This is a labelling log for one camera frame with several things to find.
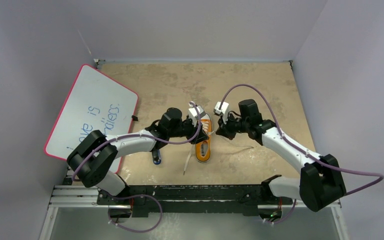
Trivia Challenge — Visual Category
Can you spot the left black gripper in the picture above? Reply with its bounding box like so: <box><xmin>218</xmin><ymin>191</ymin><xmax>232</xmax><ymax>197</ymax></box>
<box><xmin>168</xmin><ymin>115</ymin><xmax>209</xmax><ymax>145</ymax></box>

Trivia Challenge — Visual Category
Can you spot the white shoelace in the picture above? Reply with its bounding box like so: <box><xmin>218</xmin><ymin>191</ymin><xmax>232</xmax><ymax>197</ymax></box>
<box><xmin>182</xmin><ymin>119</ymin><xmax>256</xmax><ymax>176</ymax></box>

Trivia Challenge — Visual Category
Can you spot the orange canvas sneaker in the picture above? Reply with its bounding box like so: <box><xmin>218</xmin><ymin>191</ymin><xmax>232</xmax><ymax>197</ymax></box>
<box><xmin>195</xmin><ymin>113</ymin><xmax>213</xmax><ymax>163</ymax></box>

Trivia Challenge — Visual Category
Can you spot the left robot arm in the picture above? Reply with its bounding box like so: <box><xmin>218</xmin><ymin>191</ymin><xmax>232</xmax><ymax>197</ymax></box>
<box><xmin>66</xmin><ymin>106</ymin><xmax>209</xmax><ymax>205</ymax></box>

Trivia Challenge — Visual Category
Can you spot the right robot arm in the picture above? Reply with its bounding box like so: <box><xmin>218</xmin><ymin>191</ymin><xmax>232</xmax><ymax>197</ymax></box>
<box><xmin>213</xmin><ymin>99</ymin><xmax>347</xmax><ymax>212</ymax></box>

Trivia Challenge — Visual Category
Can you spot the blue black stapler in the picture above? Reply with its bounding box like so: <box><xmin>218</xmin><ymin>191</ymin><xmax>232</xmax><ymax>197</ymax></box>
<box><xmin>151</xmin><ymin>149</ymin><xmax>162</xmax><ymax>165</ymax></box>

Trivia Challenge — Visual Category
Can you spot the pink framed whiteboard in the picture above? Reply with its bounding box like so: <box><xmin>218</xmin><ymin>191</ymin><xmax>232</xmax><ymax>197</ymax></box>
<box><xmin>44</xmin><ymin>64</ymin><xmax>139</xmax><ymax>160</ymax></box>

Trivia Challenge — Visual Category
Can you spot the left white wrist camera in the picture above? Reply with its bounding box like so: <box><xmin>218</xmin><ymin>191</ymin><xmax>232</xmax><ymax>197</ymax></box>
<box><xmin>188</xmin><ymin>103</ymin><xmax>207</xmax><ymax>127</ymax></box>

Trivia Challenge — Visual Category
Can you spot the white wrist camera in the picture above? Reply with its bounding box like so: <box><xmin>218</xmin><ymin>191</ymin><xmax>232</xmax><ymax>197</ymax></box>
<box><xmin>213</xmin><ymin>101</ymin><xmax>230</xmax><ymax>116</ymax></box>
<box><xmin>188</xmin><ymin>103</ymin><xmax>207</xmax><ymax>127</ymax></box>

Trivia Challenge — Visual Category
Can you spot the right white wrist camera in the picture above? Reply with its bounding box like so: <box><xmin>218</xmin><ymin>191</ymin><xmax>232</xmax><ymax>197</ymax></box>
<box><xmin>213</xmin><ymin>101</ymin><xmax>230</xmax><ymax>116</ymax></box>

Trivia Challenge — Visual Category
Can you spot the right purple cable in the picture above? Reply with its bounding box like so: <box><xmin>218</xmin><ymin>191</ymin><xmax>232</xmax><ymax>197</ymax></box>
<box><xmin>219</xmin><ymin>84</ymin><xmax>384</xmax><ymax>226</ymax></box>

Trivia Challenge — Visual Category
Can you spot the purple cable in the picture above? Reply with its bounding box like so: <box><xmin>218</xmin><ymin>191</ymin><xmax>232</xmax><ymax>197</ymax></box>
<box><xmin>71</xmin><ymin>101</ymin><xmax>202</xmax><ymax>234</ymax></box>
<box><xmin>219</xmin><ymin>84</ymin><xmax>384</xmax><ymax>226</ymax></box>

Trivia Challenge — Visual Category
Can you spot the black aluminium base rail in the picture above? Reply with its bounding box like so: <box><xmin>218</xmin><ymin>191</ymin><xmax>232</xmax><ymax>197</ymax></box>
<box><xmin>47</xmin><ymin>183</ymin><xmax>342</xmax><ymax>220</ymax></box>

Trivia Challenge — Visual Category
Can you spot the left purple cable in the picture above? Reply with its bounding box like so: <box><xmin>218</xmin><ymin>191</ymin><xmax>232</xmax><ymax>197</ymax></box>
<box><xmin>71</xmin><ymin>101</ymin><xmax>202</xmax><ymax>234</ymax></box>

